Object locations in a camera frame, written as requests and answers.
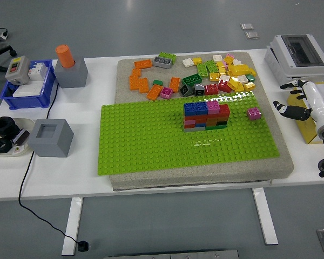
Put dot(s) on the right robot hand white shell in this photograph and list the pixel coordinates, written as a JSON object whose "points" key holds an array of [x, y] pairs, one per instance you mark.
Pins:
{"points": [[318, 105]]}

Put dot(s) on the magenta toy brick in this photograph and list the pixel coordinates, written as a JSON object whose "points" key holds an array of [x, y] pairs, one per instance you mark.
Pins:
{"points": [[166, 93], [213, 107], [253, 114]]}

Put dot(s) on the small green toy brick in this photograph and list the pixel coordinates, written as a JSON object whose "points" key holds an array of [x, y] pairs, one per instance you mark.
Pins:
{"points": [[250, 78], [157, 82]]}

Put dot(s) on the white toy brick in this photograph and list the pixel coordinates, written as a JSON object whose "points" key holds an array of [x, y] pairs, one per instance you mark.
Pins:
{"points": [[237, 62], [188, 62], [217, 57], [242, 78], [224, 78]]}

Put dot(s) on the long yellow toy brick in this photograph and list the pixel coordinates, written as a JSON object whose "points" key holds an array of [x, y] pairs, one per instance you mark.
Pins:
{"points": [[240, 70]]}

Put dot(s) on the wide red toy brick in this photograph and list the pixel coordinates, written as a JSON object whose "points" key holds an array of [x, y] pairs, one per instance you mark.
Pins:
{"points": [[224, 111]]}

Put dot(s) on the flat black toy brick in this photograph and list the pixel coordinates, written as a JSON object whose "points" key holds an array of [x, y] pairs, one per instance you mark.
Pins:
{"points": [[222, 123]]}

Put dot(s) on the flat green toy brick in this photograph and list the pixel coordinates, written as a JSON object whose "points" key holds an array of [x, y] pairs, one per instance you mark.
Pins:
{"points": [[216, 128]]}

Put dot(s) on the small orange toy brick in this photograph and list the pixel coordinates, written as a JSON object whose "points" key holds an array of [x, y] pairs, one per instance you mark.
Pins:
{"points": [[211, 122]]}

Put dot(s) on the lime green toy brick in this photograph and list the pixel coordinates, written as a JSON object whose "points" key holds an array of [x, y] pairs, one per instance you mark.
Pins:
{"points": [[202, 70], [211, 65]]}

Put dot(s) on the blue toy brick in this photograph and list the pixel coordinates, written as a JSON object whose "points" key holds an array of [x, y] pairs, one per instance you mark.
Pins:
{"points": [[190, 109], [202, 108]]}

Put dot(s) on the small flat blue brick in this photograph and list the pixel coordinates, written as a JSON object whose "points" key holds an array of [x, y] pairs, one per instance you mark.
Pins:
{"points": [[200, 125]]}

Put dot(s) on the black sloped toy brick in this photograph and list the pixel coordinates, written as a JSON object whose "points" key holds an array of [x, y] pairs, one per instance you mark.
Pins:
{"points": [[186, 89], [199, 90]]}

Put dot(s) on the flat red toy brick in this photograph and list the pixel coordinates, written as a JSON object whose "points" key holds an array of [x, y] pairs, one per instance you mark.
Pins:
{"points": [[194, 118]]}

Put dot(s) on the flat grey toy brick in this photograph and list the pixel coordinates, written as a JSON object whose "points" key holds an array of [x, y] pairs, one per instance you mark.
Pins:
{"points": [[194, 130]]}

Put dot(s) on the long green toy brick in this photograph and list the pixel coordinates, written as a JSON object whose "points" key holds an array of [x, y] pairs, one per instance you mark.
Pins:
{"points": [[168, 56], [191, 79]]}

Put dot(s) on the flat pink toy brick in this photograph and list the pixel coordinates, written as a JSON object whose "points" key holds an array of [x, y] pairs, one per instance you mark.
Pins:
{"points": [[189, 123]]}

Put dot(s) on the green studded baseplate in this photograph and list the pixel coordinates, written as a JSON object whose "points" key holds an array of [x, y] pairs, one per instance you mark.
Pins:
{"points": [[140, 140]]}

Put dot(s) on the yellow box with white top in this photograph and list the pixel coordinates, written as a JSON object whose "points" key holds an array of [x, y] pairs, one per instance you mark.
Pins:
{"points": [[305, 130]]}

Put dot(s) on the small metal floor plate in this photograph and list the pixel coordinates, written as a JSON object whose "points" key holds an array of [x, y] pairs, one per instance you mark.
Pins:
{"points": [[251, 35], [247, 26]]}

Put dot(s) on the white table leg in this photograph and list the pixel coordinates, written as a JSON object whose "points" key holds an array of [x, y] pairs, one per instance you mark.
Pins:
{"points": [[73, 224], [266, 215]]}

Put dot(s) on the grey foam mat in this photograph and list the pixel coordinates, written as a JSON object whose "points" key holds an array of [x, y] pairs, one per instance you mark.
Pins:
{"points": [[205, 178]]}

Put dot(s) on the grey cube holder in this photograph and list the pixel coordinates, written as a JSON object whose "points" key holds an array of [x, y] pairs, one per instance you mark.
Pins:
{"points": [[50, 144], [71, 76]]}

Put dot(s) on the orange cylinder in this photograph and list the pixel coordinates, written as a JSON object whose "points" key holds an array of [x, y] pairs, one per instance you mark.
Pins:
{"points": [[65, 56]]}

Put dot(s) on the black plug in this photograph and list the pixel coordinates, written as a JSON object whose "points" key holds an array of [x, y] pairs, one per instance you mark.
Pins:
{"points": [[82, 246]]}

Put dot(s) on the white circuit breaker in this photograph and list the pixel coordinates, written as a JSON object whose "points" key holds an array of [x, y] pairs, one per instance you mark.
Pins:
{"points": [[38, 70]]}

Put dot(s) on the blue plastic bin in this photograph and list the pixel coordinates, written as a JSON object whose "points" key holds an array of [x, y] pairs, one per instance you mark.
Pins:
{"points": [[27, 102]]}

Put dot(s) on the white dish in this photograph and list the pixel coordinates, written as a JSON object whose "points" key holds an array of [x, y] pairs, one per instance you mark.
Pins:
{"points": [[27, 124]]}

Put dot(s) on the small brown metal component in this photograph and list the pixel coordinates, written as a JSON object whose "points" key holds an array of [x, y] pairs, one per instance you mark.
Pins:
{"points": [[21, 137]]}

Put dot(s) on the large black nut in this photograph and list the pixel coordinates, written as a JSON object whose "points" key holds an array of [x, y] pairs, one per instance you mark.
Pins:
{"points": [[4, 126]]}

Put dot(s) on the black office chair base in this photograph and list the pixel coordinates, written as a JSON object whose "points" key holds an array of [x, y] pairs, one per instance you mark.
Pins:
{"points": [[0, 51]]}

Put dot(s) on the plain white enclosure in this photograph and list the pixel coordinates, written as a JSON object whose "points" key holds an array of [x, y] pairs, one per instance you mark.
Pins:
{"points": [[272, 64]]}

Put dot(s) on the long metal base plate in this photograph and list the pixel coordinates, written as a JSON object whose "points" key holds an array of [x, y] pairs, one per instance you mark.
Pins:
{"points": [[170, 254]]}

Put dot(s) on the white wall switch plate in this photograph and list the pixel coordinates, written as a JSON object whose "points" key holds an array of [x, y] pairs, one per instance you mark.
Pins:
{"points": [[28, 90]]}

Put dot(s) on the grey push-button switch box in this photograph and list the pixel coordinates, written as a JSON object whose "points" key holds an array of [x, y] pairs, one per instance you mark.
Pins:
{"points": [[17, 68]]}

